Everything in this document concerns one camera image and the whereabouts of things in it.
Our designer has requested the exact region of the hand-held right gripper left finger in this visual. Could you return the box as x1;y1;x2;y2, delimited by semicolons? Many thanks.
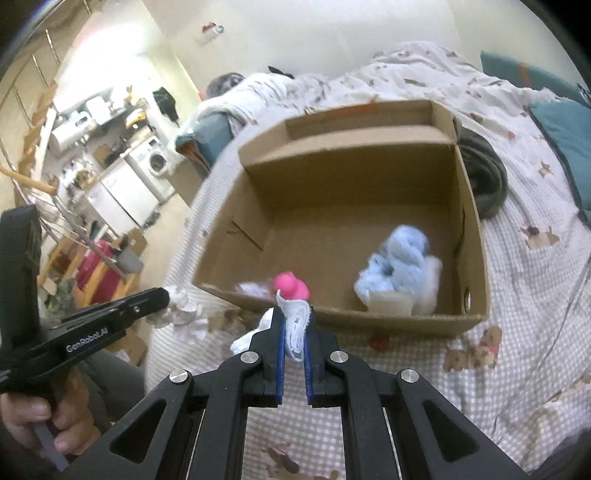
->
69;305;286;480

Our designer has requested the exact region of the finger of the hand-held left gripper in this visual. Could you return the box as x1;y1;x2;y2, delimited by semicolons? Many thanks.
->
53;286;171;332

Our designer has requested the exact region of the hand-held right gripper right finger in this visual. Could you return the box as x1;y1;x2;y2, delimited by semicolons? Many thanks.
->
304;305;529;480

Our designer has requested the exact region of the small white cloth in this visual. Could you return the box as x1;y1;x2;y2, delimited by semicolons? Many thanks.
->
235;281;274;301

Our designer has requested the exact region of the light blue fluffy sock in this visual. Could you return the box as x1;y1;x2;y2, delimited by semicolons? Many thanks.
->
355;224;431;308

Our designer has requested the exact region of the blue white fluffy sock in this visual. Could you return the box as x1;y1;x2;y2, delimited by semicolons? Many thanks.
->
369;256;444;317

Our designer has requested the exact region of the brown cardboard box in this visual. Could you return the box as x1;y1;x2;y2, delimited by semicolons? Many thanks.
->
191;99;491;340

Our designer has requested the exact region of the person's left hand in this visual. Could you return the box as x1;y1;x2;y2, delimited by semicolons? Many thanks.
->
0;376;101;464

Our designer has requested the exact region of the yellow wooden shelf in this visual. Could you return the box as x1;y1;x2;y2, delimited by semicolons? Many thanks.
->
39;240;139;305

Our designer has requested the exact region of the grey bin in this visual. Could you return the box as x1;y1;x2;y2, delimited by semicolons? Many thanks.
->
113;249;144;273

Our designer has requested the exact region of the red pink crate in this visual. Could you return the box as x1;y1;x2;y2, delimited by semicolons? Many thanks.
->
74;240;123;301

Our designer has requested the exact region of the small cardboard floor box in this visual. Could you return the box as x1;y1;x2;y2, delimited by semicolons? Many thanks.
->
122;228;148;252

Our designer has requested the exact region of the person's grey trouser leg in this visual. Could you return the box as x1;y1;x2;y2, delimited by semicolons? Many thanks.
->
83;348;149;418
526;438;591;480

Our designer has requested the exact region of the white under-counter cabinets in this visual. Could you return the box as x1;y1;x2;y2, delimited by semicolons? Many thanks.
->
85;159;160;236

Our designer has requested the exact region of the tan carton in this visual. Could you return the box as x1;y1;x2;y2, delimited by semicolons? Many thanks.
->
167;161;208;207

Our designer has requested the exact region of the white washing machine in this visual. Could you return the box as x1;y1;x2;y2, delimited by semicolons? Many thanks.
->
127;136;183;204

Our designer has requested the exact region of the metal stair railing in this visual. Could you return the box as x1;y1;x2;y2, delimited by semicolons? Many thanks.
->
0;138;121;278

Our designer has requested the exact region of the teal bed armrest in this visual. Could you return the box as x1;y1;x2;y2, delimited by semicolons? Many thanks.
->
175;111;234;178

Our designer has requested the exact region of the white water heater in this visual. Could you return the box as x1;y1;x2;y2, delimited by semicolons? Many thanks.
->
48;113;90;155

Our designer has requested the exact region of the grey striped cushion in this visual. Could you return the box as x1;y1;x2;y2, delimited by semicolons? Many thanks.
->
204;72;245;99

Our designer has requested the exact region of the dark grey cloth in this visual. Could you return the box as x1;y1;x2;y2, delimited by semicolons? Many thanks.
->
455;129;509;219

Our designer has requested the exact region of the teal pillow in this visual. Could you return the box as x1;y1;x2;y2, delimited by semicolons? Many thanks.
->
529;99;591;213

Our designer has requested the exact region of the teal headboard cushion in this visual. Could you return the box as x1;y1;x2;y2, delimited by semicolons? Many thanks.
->
480;50;587;104

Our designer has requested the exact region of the wall decoration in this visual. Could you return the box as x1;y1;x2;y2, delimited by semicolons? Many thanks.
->
199;21;225;44

